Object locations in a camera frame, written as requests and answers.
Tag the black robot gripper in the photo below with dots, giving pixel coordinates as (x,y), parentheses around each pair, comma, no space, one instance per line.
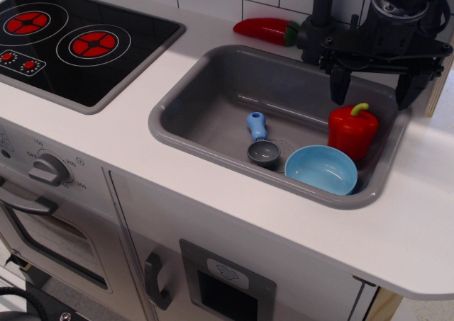
(385,47)

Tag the blue handled grey spoon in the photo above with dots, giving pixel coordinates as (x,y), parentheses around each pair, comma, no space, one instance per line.
(262,151)

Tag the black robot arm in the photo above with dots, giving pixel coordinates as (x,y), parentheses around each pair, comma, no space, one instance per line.
(432,15)

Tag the light blue plastic bowl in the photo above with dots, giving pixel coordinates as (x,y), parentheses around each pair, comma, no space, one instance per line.
(323,167)

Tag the grey plastic sink basin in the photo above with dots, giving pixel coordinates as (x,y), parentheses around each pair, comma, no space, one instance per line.
(205,114)

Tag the red toy bell pepper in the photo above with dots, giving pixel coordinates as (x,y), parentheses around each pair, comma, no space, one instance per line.
(352,130)

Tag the dark grey toy faucet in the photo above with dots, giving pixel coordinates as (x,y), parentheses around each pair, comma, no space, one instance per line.
(315,29)

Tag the red toy chili pepper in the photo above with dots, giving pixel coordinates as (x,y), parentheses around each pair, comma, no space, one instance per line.
(272,30)

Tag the grey ice dispenser panel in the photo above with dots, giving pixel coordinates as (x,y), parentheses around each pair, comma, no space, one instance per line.
(226,289)

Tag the black toy stove top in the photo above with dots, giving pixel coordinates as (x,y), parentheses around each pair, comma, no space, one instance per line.
(80,54)

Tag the grey oven temperature knob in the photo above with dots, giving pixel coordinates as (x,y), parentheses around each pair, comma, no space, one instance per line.
(49,170)

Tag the white toy oven door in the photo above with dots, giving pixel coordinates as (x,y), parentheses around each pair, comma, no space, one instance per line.
(57,243)

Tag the grey cabinet door handle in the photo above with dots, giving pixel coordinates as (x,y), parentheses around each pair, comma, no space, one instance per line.
(160,298)

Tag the grey oven door handle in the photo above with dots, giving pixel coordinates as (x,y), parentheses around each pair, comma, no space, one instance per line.
(39,206)

